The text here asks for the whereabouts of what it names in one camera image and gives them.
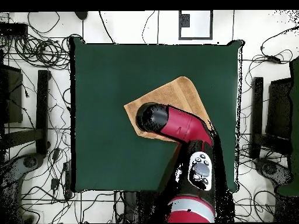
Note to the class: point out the tan terry towel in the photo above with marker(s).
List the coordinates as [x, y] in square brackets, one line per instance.
[172, 95]

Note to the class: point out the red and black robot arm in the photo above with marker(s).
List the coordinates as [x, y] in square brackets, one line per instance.
[184, 126]

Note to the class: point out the black flat device box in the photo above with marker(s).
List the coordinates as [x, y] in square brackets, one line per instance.
[14, 29]

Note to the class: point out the dark green table cloth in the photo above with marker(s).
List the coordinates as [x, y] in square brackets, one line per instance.
[105, 151]

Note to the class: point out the black power adapter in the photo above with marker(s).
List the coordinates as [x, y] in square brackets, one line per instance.
[273, 59]
[56, 154]

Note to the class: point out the black power strip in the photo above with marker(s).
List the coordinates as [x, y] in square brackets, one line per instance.
[67, 179]

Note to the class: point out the person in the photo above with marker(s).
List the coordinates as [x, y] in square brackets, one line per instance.
[81, 15]

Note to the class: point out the black square case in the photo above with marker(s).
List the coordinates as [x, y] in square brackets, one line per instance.
[279, 105]
[11, 98]

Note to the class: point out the dark green fabric sheet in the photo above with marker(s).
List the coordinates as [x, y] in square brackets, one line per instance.
[294, 116]

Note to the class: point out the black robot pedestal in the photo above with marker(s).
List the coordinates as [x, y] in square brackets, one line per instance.
[130, 205]

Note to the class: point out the dark square floor frame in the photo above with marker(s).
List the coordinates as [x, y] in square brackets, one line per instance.
[184, 20]

